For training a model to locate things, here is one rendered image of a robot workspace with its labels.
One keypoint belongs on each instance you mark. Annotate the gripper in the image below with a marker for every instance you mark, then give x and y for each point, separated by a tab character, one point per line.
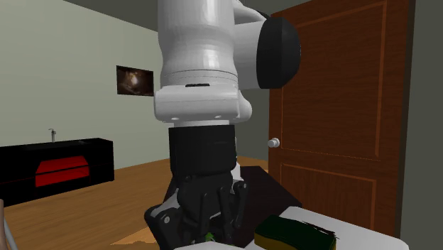
202	149

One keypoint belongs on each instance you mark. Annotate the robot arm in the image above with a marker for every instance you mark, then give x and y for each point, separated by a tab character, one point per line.
197	41

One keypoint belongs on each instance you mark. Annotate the small green object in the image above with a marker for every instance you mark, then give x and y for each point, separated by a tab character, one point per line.
209	237

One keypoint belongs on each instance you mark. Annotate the green and yellow sponge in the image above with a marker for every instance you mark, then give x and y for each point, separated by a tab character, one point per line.
290	232

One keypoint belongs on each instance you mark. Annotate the black and red sink cabinet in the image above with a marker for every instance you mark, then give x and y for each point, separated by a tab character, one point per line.
97	162

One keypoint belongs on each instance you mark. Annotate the brown wooden door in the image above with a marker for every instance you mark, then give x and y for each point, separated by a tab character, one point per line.
328	104

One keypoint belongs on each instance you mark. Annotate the dark wall picture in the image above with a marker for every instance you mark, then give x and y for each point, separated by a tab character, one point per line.
135	80

